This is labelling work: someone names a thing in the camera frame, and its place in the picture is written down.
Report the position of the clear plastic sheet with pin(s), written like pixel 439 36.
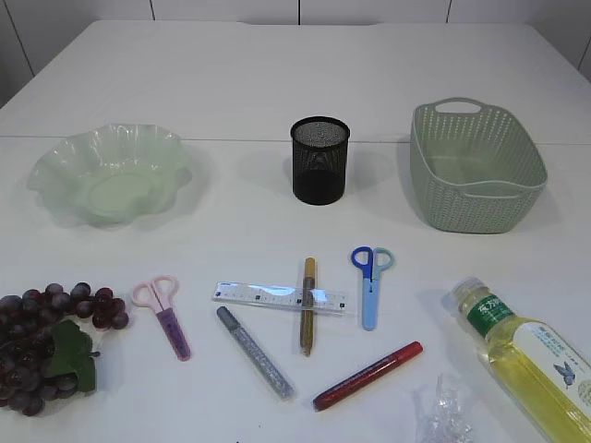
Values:
pixel 440 412

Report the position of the purple grape bunch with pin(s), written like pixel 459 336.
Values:
pixel 46 355

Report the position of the yellow tea bottle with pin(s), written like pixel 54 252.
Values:
pixel 546 377

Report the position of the black mesh pen holder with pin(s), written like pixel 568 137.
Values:
pixel 319 157

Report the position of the clear plastic ruler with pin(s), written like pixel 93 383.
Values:
pixel 283 298

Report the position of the gold glitter pen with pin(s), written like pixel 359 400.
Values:
pixel 306 331

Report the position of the silver glitter pen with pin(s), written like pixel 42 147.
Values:
pixel 266 368

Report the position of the red glitter pen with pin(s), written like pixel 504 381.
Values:
pixel 366 376

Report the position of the green wavy glass plate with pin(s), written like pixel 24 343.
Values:
pixel 112 174

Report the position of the green woven plastic basket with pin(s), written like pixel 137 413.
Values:
pixel 474 167

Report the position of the blue safety scissors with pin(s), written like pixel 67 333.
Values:
pixel 372 262

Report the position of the pink purple safety scissors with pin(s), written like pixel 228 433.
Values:
pixel 156 294

